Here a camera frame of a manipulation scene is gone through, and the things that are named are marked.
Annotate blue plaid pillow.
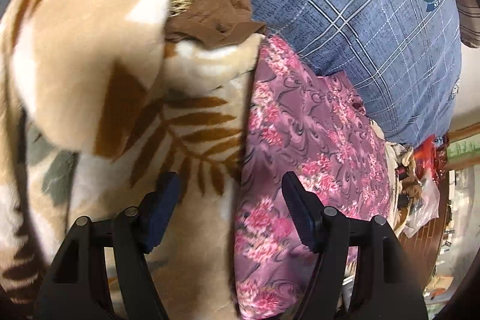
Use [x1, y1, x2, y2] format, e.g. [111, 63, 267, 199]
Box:
[252, 0, 461, 146]

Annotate beige leaf-print fleece blanket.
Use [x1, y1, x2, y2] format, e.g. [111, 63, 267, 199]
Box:
[1, 0, 264, 319]

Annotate dark striped cloth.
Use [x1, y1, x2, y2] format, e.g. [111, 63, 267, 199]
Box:
[456, 0, 480, 49]

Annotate pink floral garment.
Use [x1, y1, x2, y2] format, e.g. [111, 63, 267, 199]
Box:
[233, 36, 391, 319]

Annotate red plastic bag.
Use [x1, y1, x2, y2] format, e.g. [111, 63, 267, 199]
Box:
[414, 134, 449, 184]

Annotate brown knit garment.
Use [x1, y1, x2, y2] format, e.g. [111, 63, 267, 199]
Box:
[164, 0, 265, 49]

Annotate white plastic bag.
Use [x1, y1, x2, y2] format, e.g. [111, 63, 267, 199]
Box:
[403, 168, 440, 239]

